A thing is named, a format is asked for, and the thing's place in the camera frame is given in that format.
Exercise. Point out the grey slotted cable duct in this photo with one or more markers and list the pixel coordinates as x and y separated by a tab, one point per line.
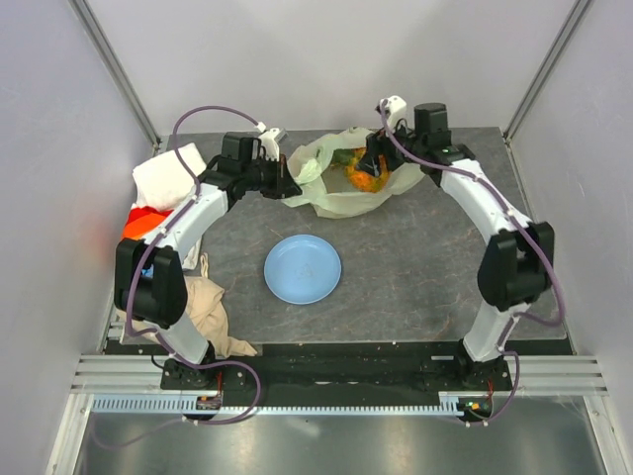
194	405

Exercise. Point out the fake pineapple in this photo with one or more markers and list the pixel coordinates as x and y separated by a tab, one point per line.
346	159

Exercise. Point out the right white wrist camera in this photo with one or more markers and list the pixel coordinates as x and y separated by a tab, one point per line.
392	110

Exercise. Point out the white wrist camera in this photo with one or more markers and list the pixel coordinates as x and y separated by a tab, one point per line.
392	110
269	140

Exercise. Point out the pale green plastic bag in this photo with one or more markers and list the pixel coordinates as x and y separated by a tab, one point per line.
327	190

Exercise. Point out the beige crumpled cloth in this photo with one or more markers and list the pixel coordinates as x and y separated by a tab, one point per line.
208	315

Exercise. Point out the white folded towel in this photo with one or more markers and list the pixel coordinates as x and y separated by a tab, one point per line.
162	182

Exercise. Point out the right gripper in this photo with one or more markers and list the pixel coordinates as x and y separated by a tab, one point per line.
376	144

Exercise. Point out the left aluminium corner post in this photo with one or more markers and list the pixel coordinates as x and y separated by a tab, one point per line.
101	43

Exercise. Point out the aluminium corner post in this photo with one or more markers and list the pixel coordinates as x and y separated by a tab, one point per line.
101	43
547	66

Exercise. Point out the blue plastic plate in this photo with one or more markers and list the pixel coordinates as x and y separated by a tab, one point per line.
302	269

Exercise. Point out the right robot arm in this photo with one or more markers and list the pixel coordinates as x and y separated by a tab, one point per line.
517	266

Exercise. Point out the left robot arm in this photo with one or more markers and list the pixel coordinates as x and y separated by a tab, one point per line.
149	281

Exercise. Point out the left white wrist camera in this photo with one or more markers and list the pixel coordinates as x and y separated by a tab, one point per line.
269	140

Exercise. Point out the rainbow striped cloth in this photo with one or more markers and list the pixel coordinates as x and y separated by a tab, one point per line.
142	220

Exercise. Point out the right aluminium corner post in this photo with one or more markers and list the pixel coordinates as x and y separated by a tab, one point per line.
547	66

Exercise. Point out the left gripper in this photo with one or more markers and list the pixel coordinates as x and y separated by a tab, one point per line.
284	185

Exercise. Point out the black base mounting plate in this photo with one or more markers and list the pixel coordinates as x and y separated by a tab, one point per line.
348	374

